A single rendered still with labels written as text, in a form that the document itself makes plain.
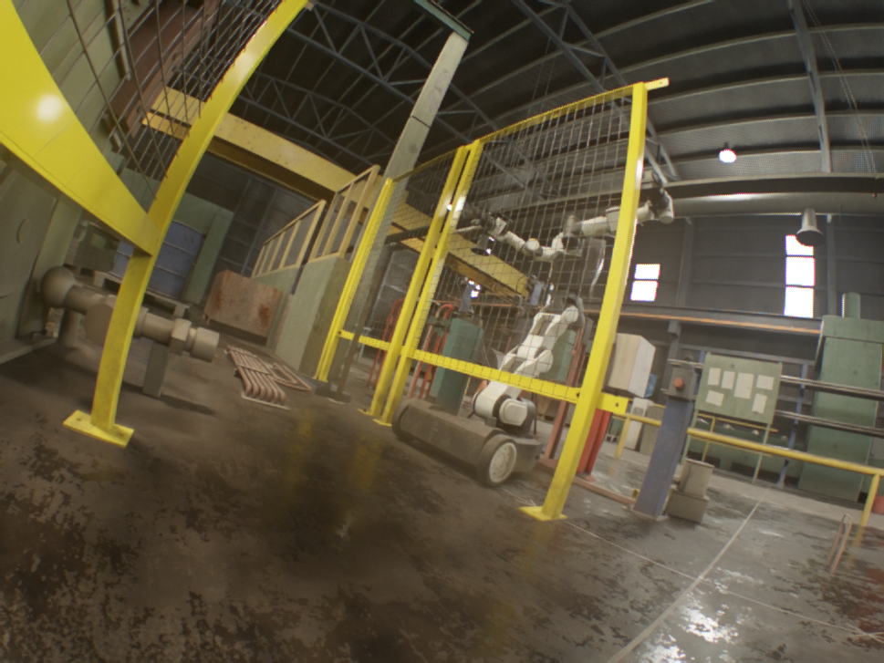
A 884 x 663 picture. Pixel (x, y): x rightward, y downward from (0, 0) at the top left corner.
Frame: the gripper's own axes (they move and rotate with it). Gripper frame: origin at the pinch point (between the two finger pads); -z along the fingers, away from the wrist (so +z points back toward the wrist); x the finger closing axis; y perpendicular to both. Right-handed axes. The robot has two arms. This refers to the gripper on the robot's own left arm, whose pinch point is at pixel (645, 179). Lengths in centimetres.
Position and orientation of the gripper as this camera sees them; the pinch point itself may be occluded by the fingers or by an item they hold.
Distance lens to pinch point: 168.9
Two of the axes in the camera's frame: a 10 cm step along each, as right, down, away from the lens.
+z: 7.6, 3.0, 5.8
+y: 3.0, -9.5, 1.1
